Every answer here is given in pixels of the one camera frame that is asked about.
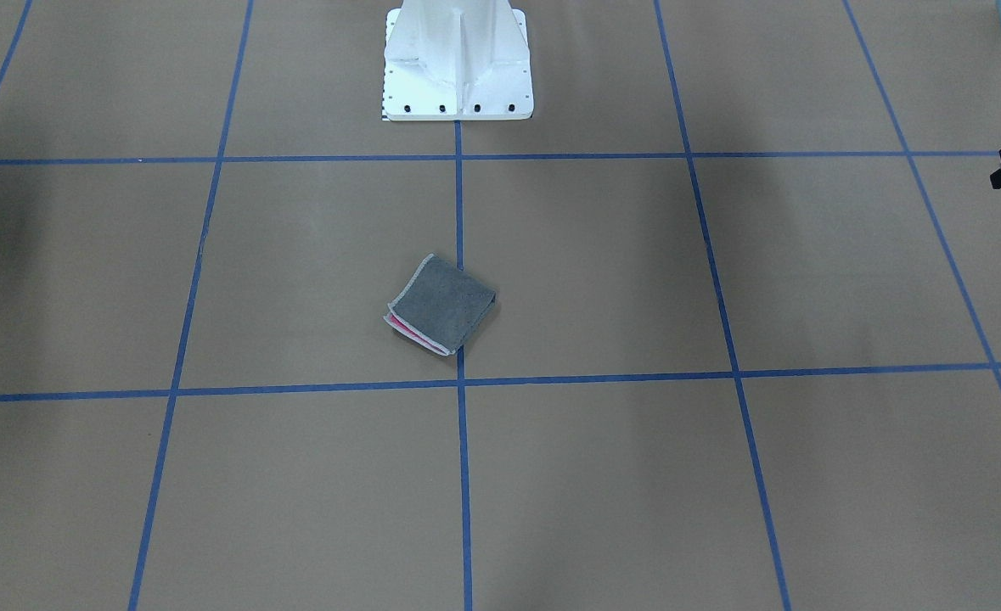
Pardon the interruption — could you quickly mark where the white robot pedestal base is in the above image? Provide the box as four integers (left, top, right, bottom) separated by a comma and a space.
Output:
381, 1, 535, 121

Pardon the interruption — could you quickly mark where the pink and grey towel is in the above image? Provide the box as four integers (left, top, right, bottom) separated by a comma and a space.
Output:
383, 254, 497, 357

